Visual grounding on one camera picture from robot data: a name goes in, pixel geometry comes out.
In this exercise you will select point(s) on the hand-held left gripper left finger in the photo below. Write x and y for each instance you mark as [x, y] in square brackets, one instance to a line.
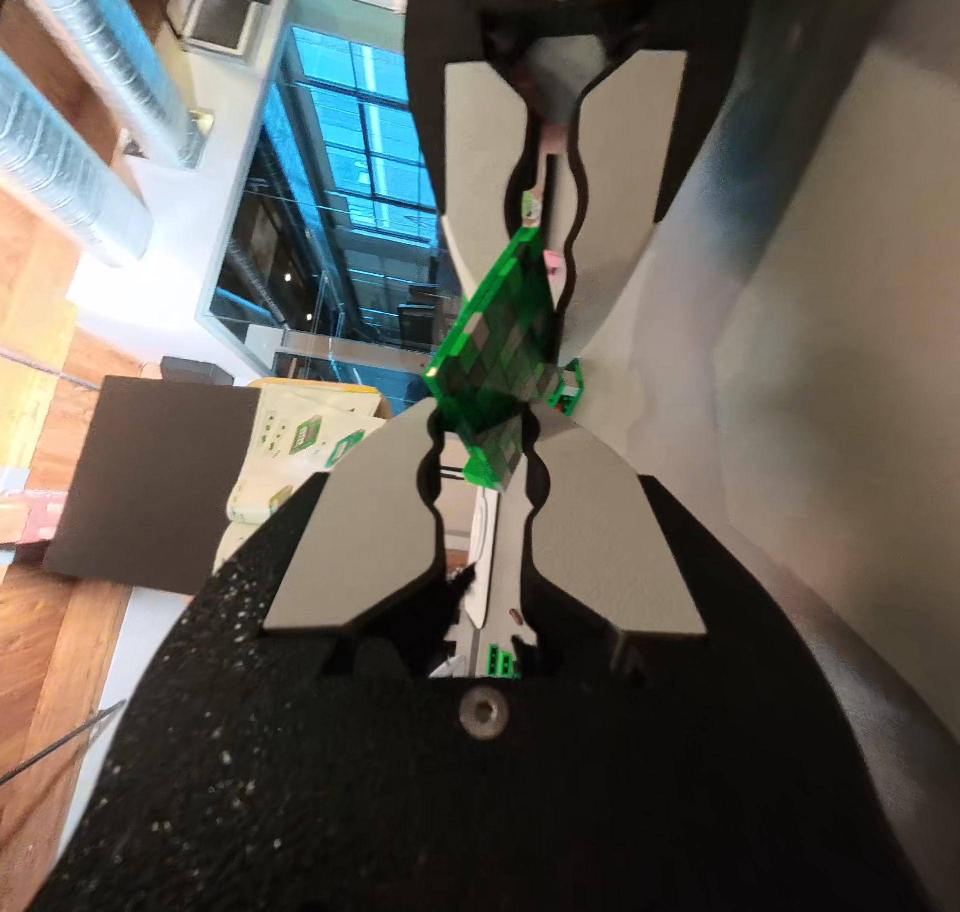
[352, 552]

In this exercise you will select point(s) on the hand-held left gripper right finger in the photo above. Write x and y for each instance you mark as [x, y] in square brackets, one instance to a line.
[615, 552]

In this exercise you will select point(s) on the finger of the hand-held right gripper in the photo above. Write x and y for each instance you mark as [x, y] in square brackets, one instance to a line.
[480, 162]
[622, 177]

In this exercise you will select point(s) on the green lego plate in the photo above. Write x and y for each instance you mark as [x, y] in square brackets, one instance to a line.
[502, 342]

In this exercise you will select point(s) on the pink lego pig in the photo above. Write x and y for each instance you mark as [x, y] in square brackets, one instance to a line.
[553, 264]

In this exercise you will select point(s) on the lego instruction booklet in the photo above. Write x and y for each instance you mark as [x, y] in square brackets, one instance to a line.
[300, 432]

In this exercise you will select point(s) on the green lego brick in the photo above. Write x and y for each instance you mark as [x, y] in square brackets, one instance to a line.
[501, 661]

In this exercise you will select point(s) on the green blocky lego build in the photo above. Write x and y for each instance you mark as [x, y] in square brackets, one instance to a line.
[568, 387]

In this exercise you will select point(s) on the dark grey panel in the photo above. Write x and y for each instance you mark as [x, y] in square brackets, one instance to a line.
[150, 477]

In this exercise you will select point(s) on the black monitor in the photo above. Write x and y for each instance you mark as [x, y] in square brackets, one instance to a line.
[195, 370]

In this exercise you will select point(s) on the wall vent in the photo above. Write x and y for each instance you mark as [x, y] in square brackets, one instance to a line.
[221, 16]

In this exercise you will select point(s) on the teal air duct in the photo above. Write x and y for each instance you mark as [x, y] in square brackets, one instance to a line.
[112, 57]

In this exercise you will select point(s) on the silver air duct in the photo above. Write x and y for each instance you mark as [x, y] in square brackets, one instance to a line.
[67, 170]

